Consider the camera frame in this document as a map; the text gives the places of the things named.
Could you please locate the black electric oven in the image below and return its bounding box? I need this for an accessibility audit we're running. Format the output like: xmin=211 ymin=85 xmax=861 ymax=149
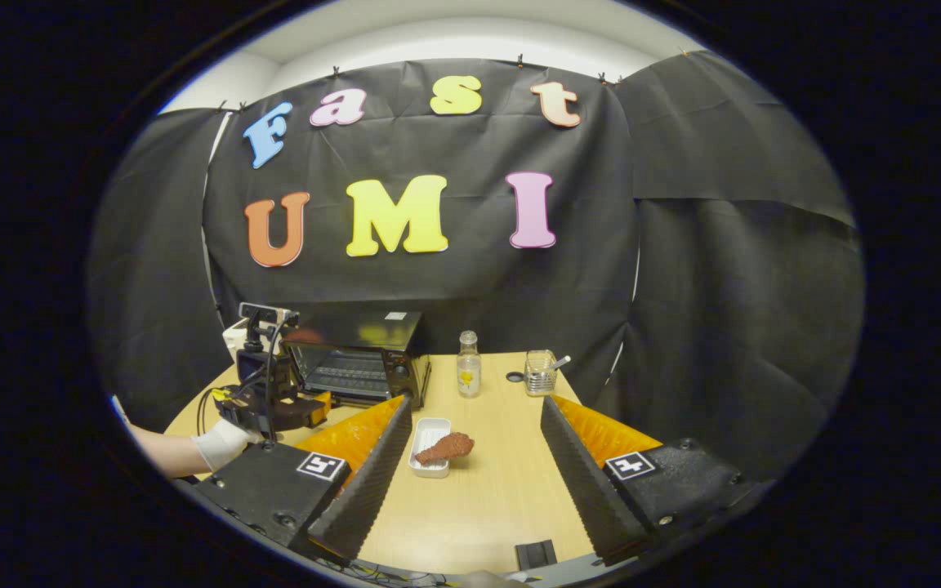
xmin=287 ymin=310 xmax=432 ymax=409

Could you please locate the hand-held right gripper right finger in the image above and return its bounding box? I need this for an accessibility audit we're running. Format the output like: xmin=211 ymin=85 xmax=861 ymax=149
xmin=541 ymin=395 xmax=759 ymax=568

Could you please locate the small black block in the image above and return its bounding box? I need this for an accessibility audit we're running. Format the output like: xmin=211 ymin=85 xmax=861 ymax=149
xmin=515 ymin=539 xmax=558 ymax=572

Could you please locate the white toaster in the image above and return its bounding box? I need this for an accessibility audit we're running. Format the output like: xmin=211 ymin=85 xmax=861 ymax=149
xmin=223 ymin=320 xmax=251 ymax=360

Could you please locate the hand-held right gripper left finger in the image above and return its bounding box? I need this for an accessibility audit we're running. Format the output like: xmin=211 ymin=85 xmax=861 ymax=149
xmin=191 ymin=396 xmax=414 ymax=564

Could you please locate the white rectangular tray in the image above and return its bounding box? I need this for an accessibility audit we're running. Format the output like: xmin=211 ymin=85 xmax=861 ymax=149
xmin=408 ymin=417 xmax=453 ymax=479

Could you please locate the clear bottle with yellow label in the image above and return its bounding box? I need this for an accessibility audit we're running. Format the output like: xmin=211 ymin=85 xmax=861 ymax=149
xmin=457 ymin=331 xmax=482 ymax=399

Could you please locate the wire mesh holder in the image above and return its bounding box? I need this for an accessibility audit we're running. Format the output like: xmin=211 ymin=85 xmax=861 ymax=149
xmin=524 ymin=350 xmax=560 ymax=397

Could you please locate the red-brown fried chicken piece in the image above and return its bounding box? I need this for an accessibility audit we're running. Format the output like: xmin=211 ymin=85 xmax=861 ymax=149
xmin=415 ymin=432 xmax=475 ymax=466

